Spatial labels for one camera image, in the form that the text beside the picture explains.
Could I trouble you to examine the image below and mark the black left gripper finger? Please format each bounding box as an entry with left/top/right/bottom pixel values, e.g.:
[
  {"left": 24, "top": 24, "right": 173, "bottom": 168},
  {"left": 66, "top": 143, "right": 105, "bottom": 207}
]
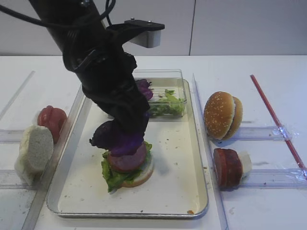
[{"left": 112, "top": 115, "right": 148, "bottom": 138}]

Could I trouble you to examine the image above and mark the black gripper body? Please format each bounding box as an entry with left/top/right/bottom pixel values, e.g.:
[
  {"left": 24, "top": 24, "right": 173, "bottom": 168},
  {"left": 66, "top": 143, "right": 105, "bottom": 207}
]
[{"left": 63, "top": 31, "right": 149, "bottom": 125}]

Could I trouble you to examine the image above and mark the purple cabbage leaf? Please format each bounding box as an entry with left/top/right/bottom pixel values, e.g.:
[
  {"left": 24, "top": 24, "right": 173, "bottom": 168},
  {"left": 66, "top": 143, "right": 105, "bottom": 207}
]
[
  {"left": 89, "top": 112, "right": 150, "bottom": 157},
  {"left": 135, "top": 79, "right": 154, "bottom": 100}
]

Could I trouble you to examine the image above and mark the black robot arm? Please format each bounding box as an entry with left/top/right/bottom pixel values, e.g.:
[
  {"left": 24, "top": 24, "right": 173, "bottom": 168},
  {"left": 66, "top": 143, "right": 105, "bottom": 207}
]
[{"left": 0, "top": 0, "right": 149, "bottom": 135}]

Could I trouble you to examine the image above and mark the pink meat slice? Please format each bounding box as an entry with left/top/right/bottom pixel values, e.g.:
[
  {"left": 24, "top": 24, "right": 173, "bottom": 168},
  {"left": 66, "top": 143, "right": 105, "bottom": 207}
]
[{"left": 107, "top": 142, "right": 147, "bottom": 173}]

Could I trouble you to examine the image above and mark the green lettuce in container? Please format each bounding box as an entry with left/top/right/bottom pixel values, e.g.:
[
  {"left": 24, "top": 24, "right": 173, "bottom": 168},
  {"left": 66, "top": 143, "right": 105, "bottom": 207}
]
[{"left": 149, "top": 89, "right": 185, "bottom": 117}]

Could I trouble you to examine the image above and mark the green lettuce on bun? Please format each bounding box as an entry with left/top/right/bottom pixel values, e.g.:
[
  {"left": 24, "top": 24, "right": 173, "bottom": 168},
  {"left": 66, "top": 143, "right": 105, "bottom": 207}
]
[{"left": 101, "top": 141, "right": 152, "bottom": 193}]

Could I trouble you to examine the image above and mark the red tomato slices left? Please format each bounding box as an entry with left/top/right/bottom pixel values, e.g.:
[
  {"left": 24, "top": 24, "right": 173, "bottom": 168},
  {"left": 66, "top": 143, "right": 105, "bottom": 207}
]
[{"left": 37, "top": 105, "right": 67, "bottom": 144}]

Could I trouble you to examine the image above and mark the red meat patty stack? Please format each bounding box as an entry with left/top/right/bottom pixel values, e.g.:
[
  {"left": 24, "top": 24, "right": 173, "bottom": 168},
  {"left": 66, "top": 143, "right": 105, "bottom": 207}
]
[{"left": 213, "top": 148, "right": 243, "bottom": 189}]

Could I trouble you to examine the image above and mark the white bread slice left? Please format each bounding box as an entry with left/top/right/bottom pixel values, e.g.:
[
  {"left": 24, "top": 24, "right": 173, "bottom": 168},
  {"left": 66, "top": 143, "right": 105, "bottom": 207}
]
[{"left": 14, "top": 125, "right": 54, "bottom": 186}]

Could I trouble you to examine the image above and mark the white cheese piece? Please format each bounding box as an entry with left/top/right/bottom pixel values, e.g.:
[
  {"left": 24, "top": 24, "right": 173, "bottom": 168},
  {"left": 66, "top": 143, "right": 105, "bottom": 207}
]
[{"left": 238, "top": 151, "right": 252, "bottom": 179}]

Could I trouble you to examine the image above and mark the purple cabbage leaf in container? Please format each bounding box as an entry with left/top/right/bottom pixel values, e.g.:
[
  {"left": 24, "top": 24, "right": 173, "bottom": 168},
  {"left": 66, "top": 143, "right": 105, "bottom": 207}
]
[{"left": 135, "top": 79, "right": 154, "bottom": 100}]

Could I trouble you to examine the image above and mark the clear plastic container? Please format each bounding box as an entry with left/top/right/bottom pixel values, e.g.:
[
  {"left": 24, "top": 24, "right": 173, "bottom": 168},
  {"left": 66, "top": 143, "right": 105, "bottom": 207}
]
[{"left": 133, "top": 69, "right": 187, "bottom": 119}]

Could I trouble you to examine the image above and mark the bottom bun half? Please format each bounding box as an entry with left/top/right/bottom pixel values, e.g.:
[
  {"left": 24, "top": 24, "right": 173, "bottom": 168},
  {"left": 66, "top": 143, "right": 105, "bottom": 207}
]
[{"left": 121, "top": 155, "right": 154, "bottom": 187}]

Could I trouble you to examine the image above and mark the metal baking tray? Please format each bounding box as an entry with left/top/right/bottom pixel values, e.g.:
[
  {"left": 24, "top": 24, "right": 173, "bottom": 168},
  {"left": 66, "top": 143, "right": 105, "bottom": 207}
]
[{"left": 47, "top": 80, "right": 208, "bottom": 219}]

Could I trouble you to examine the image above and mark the sesame top bun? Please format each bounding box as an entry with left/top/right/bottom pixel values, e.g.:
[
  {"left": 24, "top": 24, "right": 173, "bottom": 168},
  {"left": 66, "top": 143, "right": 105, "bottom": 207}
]
[{"left": 204, "top": 92, "right": 235, "bottom": 140}]

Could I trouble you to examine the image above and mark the clear upper left holder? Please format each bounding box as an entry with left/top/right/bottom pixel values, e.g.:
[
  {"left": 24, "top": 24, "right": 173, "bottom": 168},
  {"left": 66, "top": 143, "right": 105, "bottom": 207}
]
[{"left": 0, "top": 129, "right": 24, "bottom": 144}]

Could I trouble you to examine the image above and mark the clear holder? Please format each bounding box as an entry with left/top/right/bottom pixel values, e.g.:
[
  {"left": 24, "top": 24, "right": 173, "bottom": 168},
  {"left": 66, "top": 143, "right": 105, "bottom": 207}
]
[
  {"left": 0, "top": 129, "right": 24, "bottom": 144},
  {"left": 0, "top": 170, "right": 37, "bottom": 190},
  {"left": 238, "top": 168, "right": 307, "bottom": 189},
  {"left": 230, "top": 125, "right": 301, "bottom": 141}
]

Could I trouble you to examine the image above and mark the clear upper right holder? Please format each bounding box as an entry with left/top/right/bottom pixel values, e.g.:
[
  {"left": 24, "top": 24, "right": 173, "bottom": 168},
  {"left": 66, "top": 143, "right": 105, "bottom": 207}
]
[{"left": 230, "top": 125, "right": 301, "bottom": 141}]

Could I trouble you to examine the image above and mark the clear lower left holder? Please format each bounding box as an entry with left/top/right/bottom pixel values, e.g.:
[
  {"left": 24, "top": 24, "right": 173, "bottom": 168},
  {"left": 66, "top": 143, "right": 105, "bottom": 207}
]
[{"left": 0, "top": 170, "right": 37, "bottom": 190}]

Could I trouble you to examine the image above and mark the clear lower right holder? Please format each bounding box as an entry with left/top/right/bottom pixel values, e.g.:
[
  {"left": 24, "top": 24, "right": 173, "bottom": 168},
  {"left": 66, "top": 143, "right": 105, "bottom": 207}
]
[{"left": 238, "top": 168, "right": 307, "bottom": 189}]

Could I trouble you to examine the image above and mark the red plastic strip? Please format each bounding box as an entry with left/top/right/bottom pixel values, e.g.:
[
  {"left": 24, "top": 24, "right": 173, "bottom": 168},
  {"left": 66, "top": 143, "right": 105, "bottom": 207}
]
[{"left": 250, "top": 74, "right": 307, "bottom": 180}]

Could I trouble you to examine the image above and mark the clear rail left of tray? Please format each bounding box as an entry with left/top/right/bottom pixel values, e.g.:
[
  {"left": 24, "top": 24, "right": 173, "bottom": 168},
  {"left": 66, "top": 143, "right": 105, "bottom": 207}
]
[{"left": 22, "top": 87, "right": 84, "bottom": 230}]

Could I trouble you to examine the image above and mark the clear rail of tray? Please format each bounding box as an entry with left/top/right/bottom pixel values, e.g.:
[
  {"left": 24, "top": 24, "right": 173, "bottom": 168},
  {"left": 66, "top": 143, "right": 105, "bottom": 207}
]
[
  {"left": 22, "top": 87, "right": 84, "bottom": 230},
  {"left": 192, "top": 73, "right": 229, "bottom": 230}
]

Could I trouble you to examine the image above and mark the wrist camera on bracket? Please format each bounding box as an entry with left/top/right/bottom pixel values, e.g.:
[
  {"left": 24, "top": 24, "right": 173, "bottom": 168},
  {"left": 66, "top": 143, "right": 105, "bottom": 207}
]
[{"left": 107, "top": 18, "right": 165, "bottom": 48}]

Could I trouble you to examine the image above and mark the clear far left rail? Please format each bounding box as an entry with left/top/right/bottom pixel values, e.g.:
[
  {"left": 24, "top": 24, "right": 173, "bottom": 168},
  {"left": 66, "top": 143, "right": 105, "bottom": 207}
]
[{"left": 0, "top": 71, "right": 35, "bottom": 120}]

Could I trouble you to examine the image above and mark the clear rail right of tray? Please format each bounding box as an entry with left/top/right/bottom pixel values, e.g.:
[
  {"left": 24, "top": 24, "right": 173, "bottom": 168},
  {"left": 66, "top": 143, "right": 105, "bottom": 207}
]
[{"left": 192, "top": 73, "right": 229, "bottom": 230}]

